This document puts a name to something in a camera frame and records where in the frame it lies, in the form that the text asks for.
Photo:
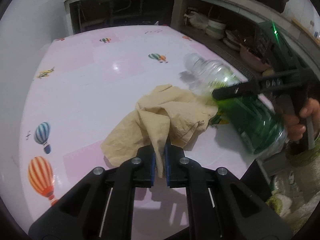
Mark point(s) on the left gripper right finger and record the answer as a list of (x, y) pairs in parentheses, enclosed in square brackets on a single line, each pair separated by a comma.
[(220, 206)]

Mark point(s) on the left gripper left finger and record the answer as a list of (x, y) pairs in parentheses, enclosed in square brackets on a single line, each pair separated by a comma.
[(100, 205)]

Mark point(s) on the green plastic bottle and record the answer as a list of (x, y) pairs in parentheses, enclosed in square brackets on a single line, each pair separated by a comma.
[(261, 131)]

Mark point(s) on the brown paper napkin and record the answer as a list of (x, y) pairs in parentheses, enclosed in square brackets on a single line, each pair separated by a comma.
[(168, 112)]

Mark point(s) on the grey concrete kitchen counter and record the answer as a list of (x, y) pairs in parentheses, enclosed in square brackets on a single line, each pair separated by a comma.
[(257, 12)]

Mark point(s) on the person's right hand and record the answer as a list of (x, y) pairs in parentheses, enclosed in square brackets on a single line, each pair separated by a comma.
[(295, 129)]

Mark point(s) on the yellow bag on shelf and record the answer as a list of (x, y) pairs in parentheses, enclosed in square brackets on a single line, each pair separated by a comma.
[(268, 72)]

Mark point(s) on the pink plastic basin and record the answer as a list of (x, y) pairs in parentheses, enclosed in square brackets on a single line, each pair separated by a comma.
[(253, 61)]

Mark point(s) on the stack of white bowls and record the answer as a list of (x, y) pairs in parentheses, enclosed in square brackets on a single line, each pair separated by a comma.
[(215, 29)]

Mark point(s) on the green white fluffy sleeve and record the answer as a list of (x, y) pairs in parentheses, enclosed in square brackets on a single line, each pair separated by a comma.
[(295, 190)]

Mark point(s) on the white plastic bag on shelf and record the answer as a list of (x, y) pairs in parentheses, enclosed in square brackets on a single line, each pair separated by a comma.
[(198, 21)]

